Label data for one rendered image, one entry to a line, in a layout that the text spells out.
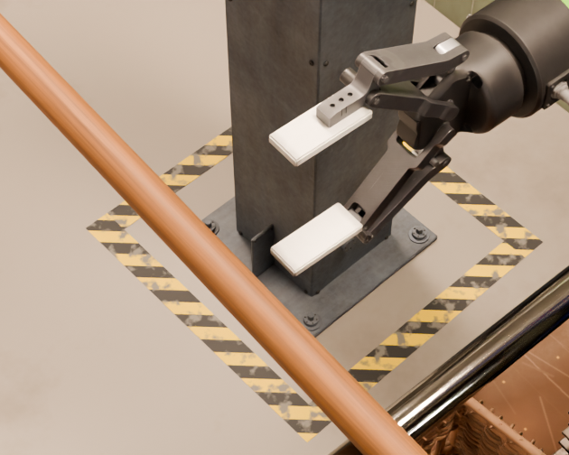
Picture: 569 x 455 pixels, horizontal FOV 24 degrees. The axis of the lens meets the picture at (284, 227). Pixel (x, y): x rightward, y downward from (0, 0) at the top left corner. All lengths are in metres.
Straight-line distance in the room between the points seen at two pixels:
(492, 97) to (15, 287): 1.50
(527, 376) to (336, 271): 0.78
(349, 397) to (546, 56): 0.33
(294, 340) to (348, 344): 1.41
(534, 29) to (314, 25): 0.80
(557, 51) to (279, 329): 0.32
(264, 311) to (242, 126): 1.26
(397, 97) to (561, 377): 0.73
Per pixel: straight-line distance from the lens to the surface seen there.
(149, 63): 2.68
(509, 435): 1.37
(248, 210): 2.30
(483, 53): 1.01
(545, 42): 1.03
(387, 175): 1.03
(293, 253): 1.01
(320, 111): 0.90
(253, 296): 0.89
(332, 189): 2.10
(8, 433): 2.24
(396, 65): 0.92
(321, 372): 0.86
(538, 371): 1.61
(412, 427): 0.88
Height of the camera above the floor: 1.95
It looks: 54 degrees down
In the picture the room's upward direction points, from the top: straight up
